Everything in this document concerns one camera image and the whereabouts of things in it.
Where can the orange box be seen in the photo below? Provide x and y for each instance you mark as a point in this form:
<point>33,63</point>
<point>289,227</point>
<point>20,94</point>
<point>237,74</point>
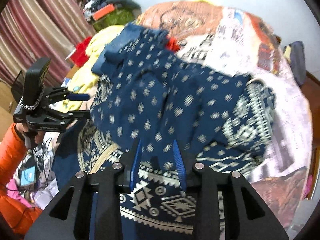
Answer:
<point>103,12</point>

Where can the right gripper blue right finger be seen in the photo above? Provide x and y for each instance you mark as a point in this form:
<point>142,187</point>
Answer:
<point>179,165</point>

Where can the dark blue bag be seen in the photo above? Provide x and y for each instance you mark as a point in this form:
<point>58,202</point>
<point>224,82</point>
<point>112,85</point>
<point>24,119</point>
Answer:
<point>294,53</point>

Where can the orange printed bed quilt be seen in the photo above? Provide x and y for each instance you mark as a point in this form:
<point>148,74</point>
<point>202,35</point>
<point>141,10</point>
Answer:
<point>234,42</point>

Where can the grey pillow on clutter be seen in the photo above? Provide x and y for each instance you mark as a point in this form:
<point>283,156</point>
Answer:
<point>130,4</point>

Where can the yellow cartoon fleece blanket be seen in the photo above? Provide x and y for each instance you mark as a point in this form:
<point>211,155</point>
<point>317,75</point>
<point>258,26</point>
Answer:
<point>84,81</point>

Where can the person left hand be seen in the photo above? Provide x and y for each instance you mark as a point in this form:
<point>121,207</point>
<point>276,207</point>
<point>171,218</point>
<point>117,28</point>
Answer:
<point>24,130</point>

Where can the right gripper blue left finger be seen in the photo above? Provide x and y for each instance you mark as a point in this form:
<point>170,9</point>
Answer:
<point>135,159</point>

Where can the pink slipper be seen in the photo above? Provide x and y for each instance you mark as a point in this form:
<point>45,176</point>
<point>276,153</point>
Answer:
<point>308,186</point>

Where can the navy patterned zip hoodie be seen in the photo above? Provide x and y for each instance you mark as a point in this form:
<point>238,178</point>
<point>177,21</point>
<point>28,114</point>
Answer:
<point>149,93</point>

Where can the red plush garment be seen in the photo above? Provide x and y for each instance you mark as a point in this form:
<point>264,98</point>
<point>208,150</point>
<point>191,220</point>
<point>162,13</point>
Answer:
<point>79,56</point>

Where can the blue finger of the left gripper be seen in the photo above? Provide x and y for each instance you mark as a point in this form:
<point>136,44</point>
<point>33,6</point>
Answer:
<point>78,97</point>
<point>77,115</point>

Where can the striped brown curtain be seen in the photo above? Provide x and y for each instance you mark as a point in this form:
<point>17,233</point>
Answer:
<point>31,29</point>

